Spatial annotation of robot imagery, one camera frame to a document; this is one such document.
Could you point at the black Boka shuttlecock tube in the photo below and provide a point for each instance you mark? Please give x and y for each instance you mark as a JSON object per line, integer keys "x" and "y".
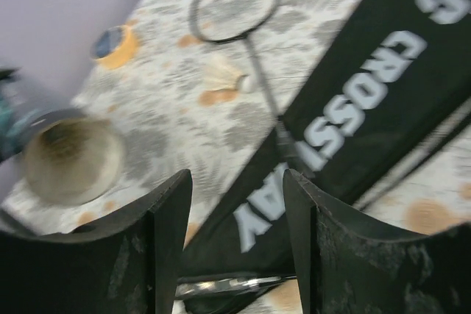
{"x": 68, "y": 157}

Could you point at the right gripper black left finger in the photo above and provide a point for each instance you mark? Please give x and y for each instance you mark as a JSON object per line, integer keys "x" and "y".
{"x": 125, "y": 262}

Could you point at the black Crossway racket cover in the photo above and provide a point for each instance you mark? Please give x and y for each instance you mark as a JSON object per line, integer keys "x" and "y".
{"x": 396, "y": 70}

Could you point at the black badminton racket right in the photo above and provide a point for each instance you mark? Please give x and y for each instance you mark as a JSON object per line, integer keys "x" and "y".
{"x": 237, "y": 283}

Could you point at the black badminton racket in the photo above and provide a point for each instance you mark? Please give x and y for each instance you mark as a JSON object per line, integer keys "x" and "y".
{"x": 237, "y": 283}
{"x": 284, "y": 140}

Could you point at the white shuttlecock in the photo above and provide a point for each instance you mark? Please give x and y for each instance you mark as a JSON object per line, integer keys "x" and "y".
{"x": 221, "y": 75}

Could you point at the floral patterned table mat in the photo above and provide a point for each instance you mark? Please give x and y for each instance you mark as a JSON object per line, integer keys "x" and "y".
{"x": 168, "y": 119}

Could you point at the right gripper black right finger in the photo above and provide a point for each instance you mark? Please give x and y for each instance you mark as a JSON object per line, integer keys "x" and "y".
{"x": 349, "y": 262}

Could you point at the black badminton racket left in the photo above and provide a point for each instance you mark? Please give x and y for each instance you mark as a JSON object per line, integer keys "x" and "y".
{"x": 284, "y": 140}

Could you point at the yellow masking tape roll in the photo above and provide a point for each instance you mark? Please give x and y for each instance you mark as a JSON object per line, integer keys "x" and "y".
{"x": 115, "y": 47}

